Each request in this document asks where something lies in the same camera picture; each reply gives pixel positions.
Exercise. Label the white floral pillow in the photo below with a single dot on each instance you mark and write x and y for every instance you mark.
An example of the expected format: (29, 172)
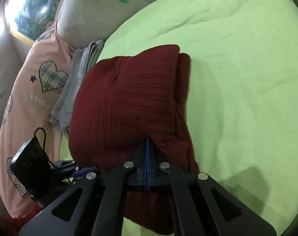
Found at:
(85, 17)

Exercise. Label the maroon knit sweater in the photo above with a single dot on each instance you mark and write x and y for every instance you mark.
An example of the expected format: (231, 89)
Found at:
(119, 103)

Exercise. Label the pink heart print pillow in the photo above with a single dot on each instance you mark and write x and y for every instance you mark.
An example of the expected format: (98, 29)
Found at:
(28, 103)

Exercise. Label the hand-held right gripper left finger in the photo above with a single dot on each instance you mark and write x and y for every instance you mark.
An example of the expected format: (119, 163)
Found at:
(142, 172)

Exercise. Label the grey folded cloth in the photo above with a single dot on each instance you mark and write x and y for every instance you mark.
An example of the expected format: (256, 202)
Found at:
(72, 91)

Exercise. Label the light green bed sheet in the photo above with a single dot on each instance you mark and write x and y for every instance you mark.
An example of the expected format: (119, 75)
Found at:
(237, 78)

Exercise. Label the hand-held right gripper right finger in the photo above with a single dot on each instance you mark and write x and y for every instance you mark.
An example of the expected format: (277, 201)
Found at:
(151, 172)

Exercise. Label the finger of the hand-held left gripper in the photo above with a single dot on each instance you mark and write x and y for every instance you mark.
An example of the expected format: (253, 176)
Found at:
(86, 170)

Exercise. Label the gold framed wall picture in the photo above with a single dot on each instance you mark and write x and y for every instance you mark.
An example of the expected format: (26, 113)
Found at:
(33, 7)

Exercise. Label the red fuzzy cloth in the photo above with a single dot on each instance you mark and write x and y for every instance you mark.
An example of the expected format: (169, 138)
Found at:
(13, 221)

